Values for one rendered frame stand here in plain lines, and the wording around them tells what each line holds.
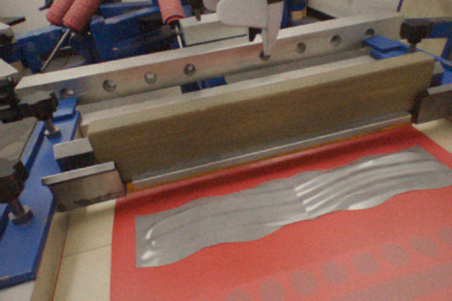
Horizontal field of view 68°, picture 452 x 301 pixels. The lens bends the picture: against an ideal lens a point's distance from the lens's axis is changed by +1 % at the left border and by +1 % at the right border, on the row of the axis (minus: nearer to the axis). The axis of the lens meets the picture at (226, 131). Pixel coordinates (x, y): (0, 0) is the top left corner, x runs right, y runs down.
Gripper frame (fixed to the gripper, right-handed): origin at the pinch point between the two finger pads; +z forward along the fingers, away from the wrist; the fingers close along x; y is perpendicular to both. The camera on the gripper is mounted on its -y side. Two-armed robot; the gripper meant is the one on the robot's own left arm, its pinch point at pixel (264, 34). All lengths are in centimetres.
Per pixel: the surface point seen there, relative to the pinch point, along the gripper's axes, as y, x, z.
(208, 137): 8.0, 1.9, 9.6
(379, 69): -13.1, 1.8, 6.2
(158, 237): 15.6, 8.8, 15.4
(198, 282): 12.7, 14.6, 16.2
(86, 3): 25, -60, 3
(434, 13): -193, -176, 69
